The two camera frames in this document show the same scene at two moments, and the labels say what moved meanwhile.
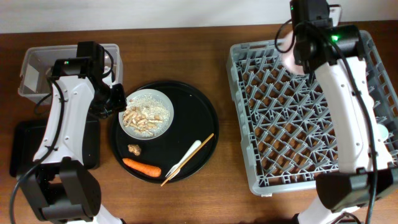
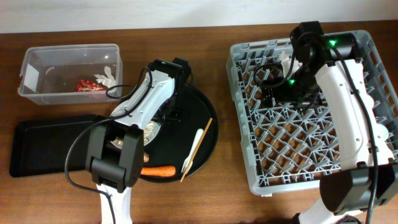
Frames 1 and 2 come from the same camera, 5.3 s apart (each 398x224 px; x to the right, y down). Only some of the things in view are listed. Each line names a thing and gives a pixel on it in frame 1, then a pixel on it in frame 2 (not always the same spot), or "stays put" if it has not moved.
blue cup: [381, 133] stays put
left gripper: [120, 105] -> [178, 115]
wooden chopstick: [208, 139] -> [196, 150]
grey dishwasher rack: [287, 136] stays put
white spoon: [196, 145] -> [199, 133]
